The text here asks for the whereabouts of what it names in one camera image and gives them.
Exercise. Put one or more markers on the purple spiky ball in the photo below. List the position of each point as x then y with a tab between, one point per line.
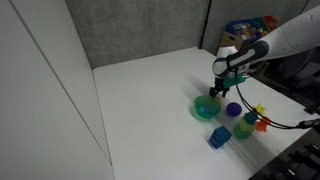
233	109

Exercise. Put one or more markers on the green translucent bowl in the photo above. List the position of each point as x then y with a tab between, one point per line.
206	106

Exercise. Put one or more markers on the blue cube toy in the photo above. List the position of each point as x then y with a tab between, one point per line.
219	137

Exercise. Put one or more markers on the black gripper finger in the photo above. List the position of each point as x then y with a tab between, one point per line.
225	92
212	92

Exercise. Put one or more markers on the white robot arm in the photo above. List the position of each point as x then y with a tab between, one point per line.
297	35

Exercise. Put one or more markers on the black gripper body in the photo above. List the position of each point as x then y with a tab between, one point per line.
219	86

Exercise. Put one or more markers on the colourful toy box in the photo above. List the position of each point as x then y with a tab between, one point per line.
241	33

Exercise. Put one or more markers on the yellow spiky star toy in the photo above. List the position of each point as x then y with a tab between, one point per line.
260	109

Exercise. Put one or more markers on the orange toy animal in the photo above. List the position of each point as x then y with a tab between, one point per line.
262	124

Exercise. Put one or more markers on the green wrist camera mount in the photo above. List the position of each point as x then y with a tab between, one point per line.
232	81

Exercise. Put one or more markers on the teal and green stacked blocks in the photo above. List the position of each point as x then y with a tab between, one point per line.
246	125

